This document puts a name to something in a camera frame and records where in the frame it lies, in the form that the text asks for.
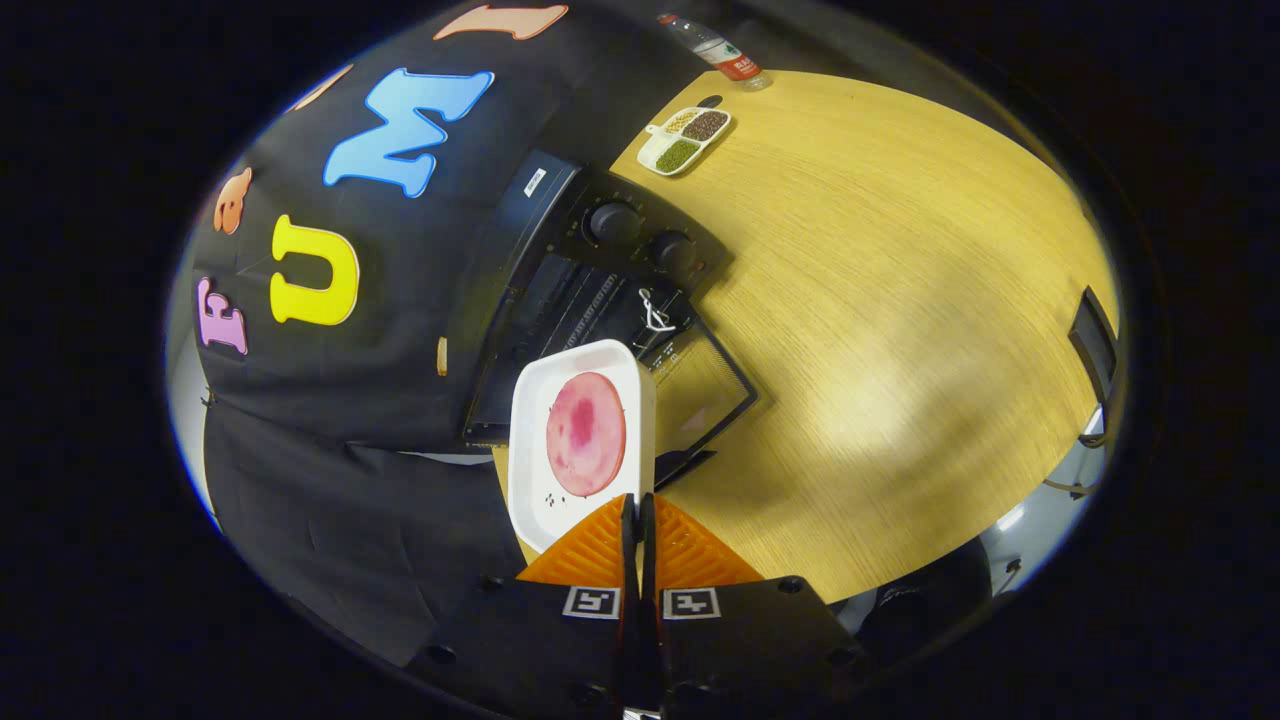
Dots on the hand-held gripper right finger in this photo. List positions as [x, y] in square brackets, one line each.
[740, 640]

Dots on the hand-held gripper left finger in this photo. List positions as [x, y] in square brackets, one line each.
[560, 640]

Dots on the white food tray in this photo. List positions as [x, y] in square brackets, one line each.
[530, 450]

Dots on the pink ham slice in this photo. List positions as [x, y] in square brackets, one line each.
[587, 435]

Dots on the glass toaster oven door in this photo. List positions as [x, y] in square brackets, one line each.
[705, 390]

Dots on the black toaster oven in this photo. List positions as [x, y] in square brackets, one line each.
[560, 230]

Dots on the black oven knob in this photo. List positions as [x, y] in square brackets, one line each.
[614, 222]
[673, 250]

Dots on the black backdrop cloth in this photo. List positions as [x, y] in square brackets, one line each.
[380, 400]

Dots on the white divided bean dish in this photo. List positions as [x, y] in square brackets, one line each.
[680, 150]

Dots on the clear water bottle red label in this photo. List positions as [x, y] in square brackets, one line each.
[725, 58]

